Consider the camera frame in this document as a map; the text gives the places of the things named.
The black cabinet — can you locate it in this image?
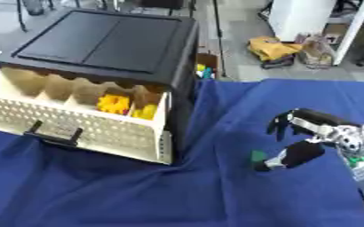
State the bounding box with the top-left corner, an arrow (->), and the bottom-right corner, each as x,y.
0,7 -> 201,162

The cardboard box with toys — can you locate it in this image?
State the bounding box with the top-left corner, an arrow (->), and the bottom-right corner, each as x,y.
194,52 -> 221,80

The black tripod pole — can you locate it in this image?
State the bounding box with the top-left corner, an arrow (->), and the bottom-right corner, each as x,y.
210,0 -> 229,78

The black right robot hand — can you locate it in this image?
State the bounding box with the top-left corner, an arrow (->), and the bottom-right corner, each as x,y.
251,107 -> 362,173

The small green block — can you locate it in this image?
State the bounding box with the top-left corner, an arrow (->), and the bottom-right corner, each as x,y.
249,149 -> 269,164

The pale compartment drawer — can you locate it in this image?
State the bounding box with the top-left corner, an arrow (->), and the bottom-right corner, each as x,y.
0,67 -> 173,165

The black drawer handle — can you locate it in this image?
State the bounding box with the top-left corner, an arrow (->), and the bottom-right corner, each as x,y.
21,120 -> 86,147

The tan woven bag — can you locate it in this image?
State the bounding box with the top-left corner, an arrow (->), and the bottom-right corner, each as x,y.
294,33 -> 337,70

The yellow bag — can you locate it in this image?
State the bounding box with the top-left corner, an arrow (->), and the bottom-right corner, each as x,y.
245,35 -> 305,63

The white cabinet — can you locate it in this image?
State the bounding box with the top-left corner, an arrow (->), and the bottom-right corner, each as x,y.
267,0 -> 339,43

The yellow toy block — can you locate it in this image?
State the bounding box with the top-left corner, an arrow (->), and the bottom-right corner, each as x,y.
95,93 -> 132,115

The small yellow toy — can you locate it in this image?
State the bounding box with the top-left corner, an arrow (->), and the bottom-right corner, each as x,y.
131,103 -> 159,121

